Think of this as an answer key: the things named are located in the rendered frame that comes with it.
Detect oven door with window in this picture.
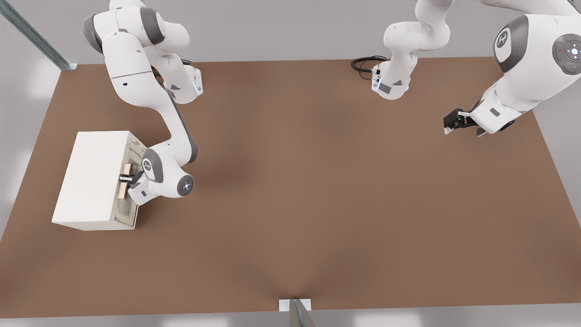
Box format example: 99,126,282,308
112,136,148,229

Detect white oven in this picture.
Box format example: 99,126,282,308
51,131,148,231

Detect black cable loop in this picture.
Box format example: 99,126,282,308
350,55,389,81

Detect pale oven door handle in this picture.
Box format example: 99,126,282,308
117,163,133,200

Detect silver frame post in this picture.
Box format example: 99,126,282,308
0,0,78,71
278,298,317,327

